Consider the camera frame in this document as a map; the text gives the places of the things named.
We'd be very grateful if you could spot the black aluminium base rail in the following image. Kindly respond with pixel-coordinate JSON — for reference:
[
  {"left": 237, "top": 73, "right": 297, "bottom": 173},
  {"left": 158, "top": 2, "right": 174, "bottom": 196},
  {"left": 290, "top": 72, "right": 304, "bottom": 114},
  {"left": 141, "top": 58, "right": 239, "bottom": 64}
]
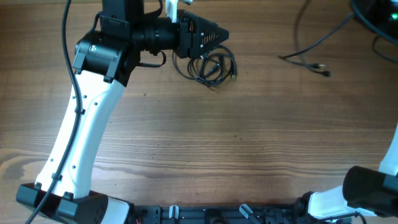
[{"left": 133, "top": 203, "right": 352, "bottom": 224}]

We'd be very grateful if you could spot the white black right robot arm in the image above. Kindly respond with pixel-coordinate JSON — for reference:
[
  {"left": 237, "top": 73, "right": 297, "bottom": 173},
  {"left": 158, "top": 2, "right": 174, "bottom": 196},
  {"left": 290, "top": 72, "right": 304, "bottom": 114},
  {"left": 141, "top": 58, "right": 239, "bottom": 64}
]
[{"left": 293, "top": 0, "right": 397, "bottom": 223}]

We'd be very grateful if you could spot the black USB cable gold plug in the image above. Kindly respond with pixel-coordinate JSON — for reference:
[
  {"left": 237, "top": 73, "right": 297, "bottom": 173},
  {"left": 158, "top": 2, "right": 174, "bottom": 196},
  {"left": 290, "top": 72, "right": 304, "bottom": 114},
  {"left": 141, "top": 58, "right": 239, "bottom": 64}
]
[{"left": 278, "top": 0, "right": 355, "bottom": 78}]

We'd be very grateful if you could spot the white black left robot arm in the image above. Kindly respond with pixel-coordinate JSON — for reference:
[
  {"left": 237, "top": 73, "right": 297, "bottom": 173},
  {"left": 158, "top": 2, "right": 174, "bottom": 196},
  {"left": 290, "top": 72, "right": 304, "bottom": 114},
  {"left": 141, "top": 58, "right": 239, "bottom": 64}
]
[{"left": 16, "top": 1, "right": 229, "bottom": 223}]

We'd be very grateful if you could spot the black short USB cable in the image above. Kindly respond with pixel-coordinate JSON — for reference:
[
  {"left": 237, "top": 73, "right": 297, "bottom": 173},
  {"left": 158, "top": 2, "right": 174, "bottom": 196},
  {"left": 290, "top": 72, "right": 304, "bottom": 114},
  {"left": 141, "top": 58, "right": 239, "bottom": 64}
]
[{"left": 171, "top": 44, "right": 238, "bottom": 87}]

